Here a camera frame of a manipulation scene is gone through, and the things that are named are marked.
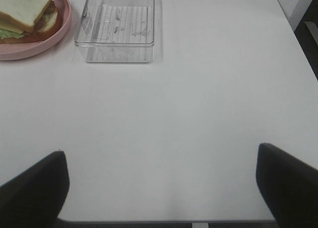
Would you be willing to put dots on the pink round plate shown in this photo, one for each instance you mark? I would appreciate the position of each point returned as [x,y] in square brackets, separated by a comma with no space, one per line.
[19,51]

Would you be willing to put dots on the bread slice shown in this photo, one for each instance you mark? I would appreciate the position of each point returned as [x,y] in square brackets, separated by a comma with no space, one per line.
[24,14]
[48,25]

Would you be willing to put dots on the yellow cheese slice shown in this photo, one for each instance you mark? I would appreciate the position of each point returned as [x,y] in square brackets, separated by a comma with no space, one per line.
[10,27]

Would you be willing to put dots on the green lettuce leaf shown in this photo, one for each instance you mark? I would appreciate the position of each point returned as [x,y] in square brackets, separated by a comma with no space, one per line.
[5,34]

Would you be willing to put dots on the clear plastic right bin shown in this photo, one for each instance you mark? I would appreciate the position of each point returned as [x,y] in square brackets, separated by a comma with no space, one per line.
[117,31]

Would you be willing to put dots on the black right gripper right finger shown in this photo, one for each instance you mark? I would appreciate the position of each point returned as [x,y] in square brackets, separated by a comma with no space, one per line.
[288,186]

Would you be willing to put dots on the bacon strip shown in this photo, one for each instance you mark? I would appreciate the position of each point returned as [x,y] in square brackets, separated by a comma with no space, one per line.
[51,8]

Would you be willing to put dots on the grey table leg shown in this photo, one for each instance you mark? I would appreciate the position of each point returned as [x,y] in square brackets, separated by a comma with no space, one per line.
[313,29]

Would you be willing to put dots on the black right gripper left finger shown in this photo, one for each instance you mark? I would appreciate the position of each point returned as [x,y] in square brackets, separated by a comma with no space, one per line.
[34,198]

